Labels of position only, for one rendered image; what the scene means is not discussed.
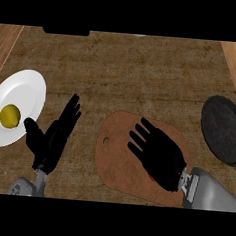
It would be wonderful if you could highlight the black round pan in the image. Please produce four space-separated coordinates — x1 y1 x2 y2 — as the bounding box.
197 94 236 168

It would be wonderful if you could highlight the yellow-green round fruit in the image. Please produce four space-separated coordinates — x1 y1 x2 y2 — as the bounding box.
0 103 23 130

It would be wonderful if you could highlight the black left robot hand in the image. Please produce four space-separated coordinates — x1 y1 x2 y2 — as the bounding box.
19 89 84 177

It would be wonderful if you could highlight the white plate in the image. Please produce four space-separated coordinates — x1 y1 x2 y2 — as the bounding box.
0 67 48 151

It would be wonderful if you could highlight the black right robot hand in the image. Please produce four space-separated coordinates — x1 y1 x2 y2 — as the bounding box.
124 116 191 193

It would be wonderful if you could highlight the brown wooden cutting board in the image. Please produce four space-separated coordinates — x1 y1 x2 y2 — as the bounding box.
90 108 195 209

